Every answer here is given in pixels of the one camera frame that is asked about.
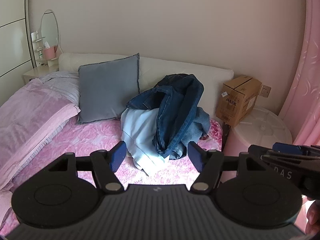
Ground cream wardrobe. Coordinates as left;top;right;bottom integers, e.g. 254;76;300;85
0;0;35;107

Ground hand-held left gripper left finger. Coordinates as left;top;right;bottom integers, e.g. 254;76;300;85
47;141;127;194

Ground cardboard box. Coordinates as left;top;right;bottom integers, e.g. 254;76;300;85
215;75;262;128

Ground pale blue garment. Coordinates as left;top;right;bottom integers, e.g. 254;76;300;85
121;107;172;177

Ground pink fleece blanket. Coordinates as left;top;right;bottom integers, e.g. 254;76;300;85
0;78;81;189

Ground striped lilac pillow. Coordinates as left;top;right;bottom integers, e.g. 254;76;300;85
40;71;81;104

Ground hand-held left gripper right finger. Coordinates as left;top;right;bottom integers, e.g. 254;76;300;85
187;141;269;194

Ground person's right hand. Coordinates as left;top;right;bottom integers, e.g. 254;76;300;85
306;200;320;234

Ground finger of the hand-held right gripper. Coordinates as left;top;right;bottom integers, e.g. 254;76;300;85
272;142;320;157
248;144;320;172

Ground white padded headboard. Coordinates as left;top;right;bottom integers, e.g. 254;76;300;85
58;52;235;121

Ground grey pillow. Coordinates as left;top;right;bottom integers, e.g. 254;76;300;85
76;53;141;125

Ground pink tissue box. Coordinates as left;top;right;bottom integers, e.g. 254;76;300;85
43;42;56;59

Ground oval mirror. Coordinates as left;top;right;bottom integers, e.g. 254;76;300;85
40;9;62;55

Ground wall socket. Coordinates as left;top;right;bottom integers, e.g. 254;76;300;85
260;84;272;98

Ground cream dressing table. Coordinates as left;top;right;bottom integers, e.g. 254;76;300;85
22;57;60;84

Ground dark blue jeans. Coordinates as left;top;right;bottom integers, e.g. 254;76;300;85
126;74;205;160

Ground white round side table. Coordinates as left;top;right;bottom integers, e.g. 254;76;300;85
222;105;293;155

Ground bed with pink floral sheet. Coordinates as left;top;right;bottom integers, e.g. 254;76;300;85
0;116;223;233

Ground pink curtain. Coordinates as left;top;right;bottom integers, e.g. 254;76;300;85
278;0;320;233

